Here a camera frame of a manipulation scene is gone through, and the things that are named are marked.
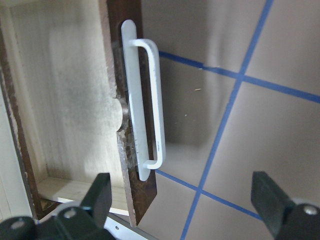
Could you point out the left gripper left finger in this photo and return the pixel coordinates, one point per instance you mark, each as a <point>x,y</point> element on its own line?
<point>97,201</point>

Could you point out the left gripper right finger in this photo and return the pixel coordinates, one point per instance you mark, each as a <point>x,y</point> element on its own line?
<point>271,203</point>

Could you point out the dark wooden drawer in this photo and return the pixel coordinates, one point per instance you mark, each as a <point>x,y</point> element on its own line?
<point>65,89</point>

